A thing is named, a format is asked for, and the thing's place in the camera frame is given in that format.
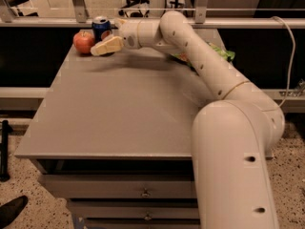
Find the black floor stand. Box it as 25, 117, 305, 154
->
0, 120, 12, 182

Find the black office chair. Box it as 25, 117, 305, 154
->
118, 0, 150, 17

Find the blue pepsi can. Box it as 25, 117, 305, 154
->
91, 16, 112, 43

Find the top grey drawer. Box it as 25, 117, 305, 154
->
38, 175, 196, 198

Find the green chip bag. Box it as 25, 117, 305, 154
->
172, 42, 235, 68

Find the grey drawer cabinet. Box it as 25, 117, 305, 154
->
14, 29, 275, 229

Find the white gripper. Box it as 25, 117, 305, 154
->
91, 18, 140, 56

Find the grey drawer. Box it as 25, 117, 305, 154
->
68, 198, 199, 219
85, 219, 201, 229
38, 175, 196, 198

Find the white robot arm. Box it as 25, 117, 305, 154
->
91, 10, 284, 229

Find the white cable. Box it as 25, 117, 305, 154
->
270, 15, 296, 109

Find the black shoe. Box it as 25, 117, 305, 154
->
0, 196, 29, 229

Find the middle grey drawer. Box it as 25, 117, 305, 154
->
68, 198, 199, 219

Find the bottom grey drawer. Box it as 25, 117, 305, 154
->
85, 219, 201, 229

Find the metal railing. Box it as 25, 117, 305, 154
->
1, 0, 305, 29

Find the red apple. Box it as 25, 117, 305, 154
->
73, 31, 95, 54

